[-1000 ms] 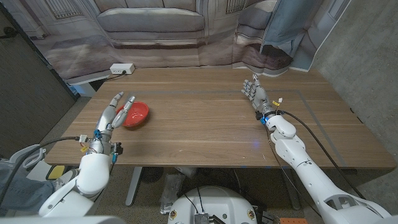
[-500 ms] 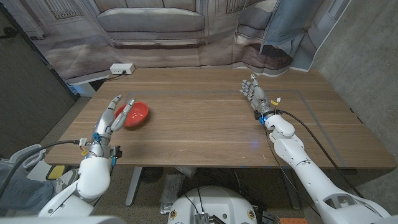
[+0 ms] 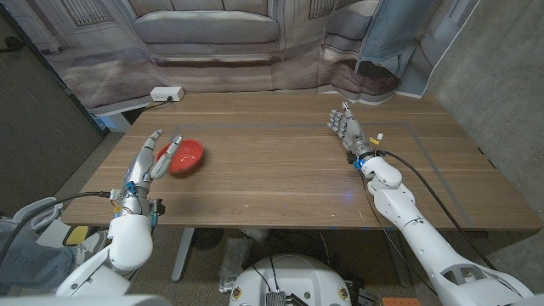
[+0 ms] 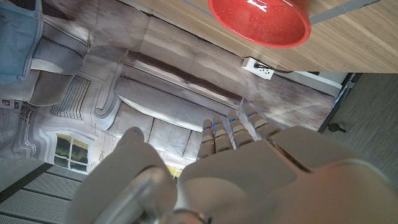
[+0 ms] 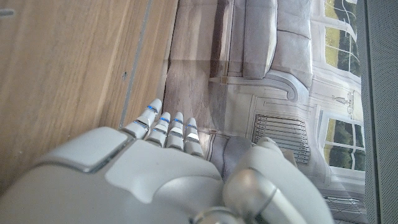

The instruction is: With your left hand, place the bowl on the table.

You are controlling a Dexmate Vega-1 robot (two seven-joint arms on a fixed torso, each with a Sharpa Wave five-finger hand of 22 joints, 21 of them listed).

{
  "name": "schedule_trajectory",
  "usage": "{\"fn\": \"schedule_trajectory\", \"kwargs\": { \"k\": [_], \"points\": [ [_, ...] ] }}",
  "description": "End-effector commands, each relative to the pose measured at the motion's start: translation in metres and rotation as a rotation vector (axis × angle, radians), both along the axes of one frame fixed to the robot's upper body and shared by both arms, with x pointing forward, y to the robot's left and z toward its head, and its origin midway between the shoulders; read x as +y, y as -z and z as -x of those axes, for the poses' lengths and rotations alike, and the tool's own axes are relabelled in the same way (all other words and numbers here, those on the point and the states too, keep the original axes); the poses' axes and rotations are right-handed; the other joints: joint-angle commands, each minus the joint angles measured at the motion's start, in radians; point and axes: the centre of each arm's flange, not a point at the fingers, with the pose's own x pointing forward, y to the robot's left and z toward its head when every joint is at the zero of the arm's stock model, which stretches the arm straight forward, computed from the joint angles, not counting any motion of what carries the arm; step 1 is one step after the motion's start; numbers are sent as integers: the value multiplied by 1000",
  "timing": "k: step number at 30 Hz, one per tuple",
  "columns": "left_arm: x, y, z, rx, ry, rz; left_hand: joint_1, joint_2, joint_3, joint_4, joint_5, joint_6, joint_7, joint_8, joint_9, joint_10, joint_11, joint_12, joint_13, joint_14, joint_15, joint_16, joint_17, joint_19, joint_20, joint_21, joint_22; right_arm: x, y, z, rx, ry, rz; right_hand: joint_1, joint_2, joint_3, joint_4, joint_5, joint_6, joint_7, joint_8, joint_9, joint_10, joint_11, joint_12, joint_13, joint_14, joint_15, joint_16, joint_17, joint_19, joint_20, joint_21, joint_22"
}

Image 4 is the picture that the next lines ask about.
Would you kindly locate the black knob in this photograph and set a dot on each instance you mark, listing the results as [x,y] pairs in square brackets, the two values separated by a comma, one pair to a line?
[335,127]

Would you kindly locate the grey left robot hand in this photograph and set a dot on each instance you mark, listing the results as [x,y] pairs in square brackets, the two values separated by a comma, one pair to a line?
[248,180]

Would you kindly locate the red speckled bowl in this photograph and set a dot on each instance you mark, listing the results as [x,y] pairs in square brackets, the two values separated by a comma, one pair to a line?
[264,25]

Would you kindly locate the white low shelf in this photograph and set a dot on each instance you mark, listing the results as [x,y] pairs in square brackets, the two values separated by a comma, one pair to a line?
[323,84]

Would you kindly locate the white power strip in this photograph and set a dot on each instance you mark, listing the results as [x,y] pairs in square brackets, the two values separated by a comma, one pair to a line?
[256,68]

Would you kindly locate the dark grey partition panel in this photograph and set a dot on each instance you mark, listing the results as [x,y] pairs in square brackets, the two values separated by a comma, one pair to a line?
[367,109]

